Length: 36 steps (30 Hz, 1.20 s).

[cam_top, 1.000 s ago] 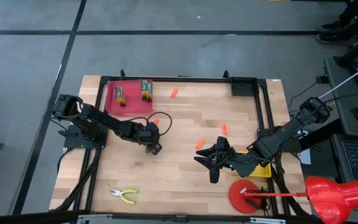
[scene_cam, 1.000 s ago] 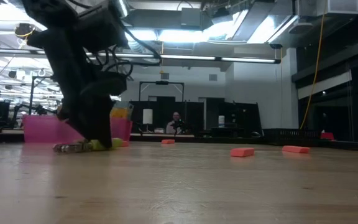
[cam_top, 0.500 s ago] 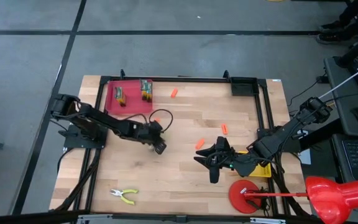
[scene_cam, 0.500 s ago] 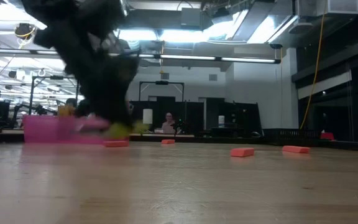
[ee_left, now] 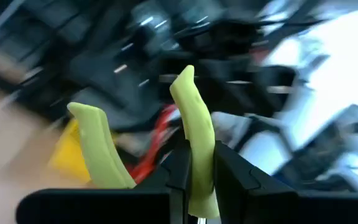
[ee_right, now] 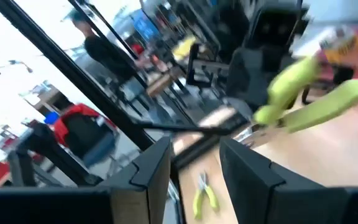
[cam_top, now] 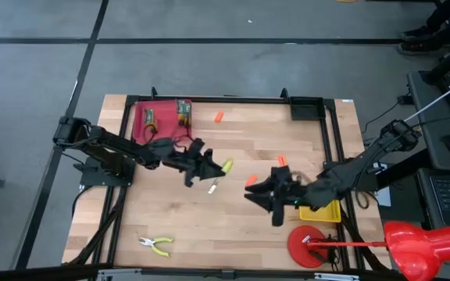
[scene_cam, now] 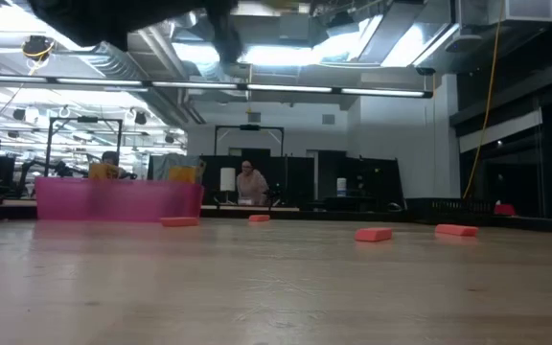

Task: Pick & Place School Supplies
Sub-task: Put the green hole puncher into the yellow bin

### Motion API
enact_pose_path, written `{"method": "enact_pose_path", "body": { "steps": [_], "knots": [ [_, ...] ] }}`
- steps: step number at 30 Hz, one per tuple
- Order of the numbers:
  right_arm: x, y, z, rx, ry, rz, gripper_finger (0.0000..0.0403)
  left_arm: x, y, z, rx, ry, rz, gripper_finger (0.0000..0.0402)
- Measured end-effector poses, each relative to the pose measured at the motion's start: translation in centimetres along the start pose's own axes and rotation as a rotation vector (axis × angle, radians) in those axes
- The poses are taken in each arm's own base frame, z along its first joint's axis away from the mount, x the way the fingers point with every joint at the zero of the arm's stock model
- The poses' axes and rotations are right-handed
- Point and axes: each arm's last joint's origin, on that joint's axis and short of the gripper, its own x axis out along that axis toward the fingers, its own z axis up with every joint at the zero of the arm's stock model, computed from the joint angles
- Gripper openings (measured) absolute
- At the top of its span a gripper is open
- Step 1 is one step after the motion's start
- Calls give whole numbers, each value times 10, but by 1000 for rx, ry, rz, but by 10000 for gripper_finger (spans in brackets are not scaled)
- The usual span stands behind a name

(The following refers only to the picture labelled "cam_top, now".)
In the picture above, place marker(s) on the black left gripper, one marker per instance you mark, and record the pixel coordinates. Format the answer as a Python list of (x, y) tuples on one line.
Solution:
[(182, 160)]

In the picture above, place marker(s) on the black stand leg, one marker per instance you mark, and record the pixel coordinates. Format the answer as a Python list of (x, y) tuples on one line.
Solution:
[(447, 58)]

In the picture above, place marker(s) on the black side table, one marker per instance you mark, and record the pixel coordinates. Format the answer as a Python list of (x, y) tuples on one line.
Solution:
[(432, 156)]

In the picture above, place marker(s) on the black plastic basket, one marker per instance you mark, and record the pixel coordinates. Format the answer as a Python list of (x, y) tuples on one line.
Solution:
[(307, 108)]

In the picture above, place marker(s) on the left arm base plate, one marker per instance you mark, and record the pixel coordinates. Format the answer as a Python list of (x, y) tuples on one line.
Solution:
[(92, 175)]

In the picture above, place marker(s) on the black power plug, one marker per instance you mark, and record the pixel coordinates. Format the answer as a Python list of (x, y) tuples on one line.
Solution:
[(404, 99)]

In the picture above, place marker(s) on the white paper sheet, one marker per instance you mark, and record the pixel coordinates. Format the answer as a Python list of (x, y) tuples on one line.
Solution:
[(383, 197)]

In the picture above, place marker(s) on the person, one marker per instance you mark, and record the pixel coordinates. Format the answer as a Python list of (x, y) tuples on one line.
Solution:
[(420, 45)]

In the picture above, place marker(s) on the pink plastic tray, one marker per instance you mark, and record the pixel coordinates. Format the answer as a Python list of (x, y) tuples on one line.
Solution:
[(166, 125)]

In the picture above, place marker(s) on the black frame clamp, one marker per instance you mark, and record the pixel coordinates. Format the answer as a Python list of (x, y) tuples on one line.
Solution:
[(154, 91), (284, 93)]

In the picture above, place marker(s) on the black beam with brackets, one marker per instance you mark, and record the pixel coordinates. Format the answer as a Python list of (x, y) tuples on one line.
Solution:
[(33, 273)]

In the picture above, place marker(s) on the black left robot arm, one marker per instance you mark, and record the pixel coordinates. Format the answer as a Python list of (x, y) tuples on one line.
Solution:
[(104, 144)]

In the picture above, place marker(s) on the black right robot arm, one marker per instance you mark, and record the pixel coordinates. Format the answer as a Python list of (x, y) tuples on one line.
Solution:
[(365, 168)]

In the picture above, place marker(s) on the red desk lamp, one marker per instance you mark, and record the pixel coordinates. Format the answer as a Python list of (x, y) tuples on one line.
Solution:
[(301, 250)]

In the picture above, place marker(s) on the yellow plastic basket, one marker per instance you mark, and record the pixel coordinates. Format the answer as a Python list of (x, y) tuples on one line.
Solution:
[(326, 214)]

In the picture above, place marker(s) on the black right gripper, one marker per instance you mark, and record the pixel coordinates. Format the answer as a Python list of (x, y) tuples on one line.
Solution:
[(287, 195)]

